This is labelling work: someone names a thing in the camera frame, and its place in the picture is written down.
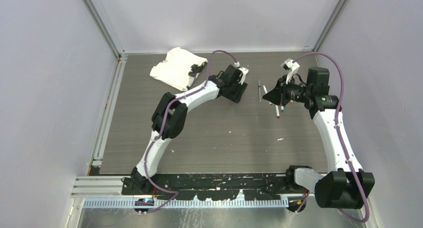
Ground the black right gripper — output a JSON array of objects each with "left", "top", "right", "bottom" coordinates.
[{"left": 263, "top": 74, "right": 312, "bottom": 106}]

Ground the white pen red tip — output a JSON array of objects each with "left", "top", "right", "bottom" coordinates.
[{"left": 274, "top": 105, "right": 280, "bottom": 118}]

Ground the grey pen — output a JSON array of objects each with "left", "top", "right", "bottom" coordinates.
[{"left": 257, "top": 80, "right": 262, "bottom": 102}]

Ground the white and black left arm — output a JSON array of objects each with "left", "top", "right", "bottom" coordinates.
[{"left": 131, "top": 64, "right": 249, "bottom": 195}]

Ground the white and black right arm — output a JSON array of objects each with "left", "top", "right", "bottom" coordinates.
[{"left": 275, "top": 67, "right": 375, "bottom": 209}]

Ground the white crumpled cloth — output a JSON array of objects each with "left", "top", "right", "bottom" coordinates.
[{"left": 150, "top": 47, "right": 208, "bottom": 92}]

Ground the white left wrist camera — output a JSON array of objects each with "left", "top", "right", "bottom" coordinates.
[{"left": 234, "top": 62, "right": 249, "bottom": 85}]

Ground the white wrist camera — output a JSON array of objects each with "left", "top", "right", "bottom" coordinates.
[
  {"left": 234, "top": 62, "right": 249, "bottom": 85},
  {"left": 281, "top": 58, "right": 300, "bottom": 84}
]

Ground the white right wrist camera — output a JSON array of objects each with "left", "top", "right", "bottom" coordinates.
[{"left": 281, "top": 58, "right": 300, "bottom": 84}]

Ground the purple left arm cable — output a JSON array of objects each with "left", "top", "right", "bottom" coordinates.
[{"left": 143, "top": 50, "right": 238, "bottom": 214}]

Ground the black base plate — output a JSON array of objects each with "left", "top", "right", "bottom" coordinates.
[{"left": 122, "top": 173, "right": 306, "bottom": 201}]

